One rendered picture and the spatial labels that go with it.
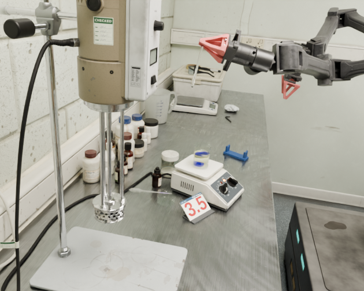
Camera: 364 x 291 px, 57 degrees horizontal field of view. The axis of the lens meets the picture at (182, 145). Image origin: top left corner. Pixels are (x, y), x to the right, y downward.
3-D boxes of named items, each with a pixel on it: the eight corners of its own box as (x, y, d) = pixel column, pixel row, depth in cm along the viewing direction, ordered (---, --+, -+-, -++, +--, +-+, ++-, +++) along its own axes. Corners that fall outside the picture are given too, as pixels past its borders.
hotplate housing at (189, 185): (243, 194, 109) (247, 172, 106) (226, 213, 98) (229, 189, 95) (185, 173, 119) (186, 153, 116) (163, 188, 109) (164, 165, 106)
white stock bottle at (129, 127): (129, 143, 139) (130, 113, 134) (136, 150, 134) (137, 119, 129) (112, 145, 136) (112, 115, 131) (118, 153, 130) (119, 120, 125)
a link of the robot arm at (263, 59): (279, 51, 91) (273, 71, 91) (271, 56, 97) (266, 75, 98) (255, 44, 90) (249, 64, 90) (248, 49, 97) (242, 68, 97)
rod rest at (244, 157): (248, 159, 135) (249, 150, 133) (244, 161, 132) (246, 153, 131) (226, 151, 140) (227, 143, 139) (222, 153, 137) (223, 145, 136)
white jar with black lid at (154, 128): (151, 140, 145) (152, 124, 142) (138, 135, 148) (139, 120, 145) (160, 135, 150) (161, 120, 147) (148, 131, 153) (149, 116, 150)
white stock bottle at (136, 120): (127, 143, 140) (127, 116, 135) (129, 137, 145) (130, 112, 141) (143, 144, 140) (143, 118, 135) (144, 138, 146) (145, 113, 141)
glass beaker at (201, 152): (189, 163, 108) (192, 140, 104) (205, 163, 109) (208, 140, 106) (195, 172, 102) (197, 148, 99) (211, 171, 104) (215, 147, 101)
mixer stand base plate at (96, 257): (188, 251, 82) (188, 247, 82) (169, 320, 64) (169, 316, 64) (73, 228, 87) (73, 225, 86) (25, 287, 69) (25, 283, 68)
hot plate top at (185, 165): (224, 166, 109) (225, 164, 109) (206, 180, 99) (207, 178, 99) (192, 156, 114) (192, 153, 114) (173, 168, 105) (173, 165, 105)
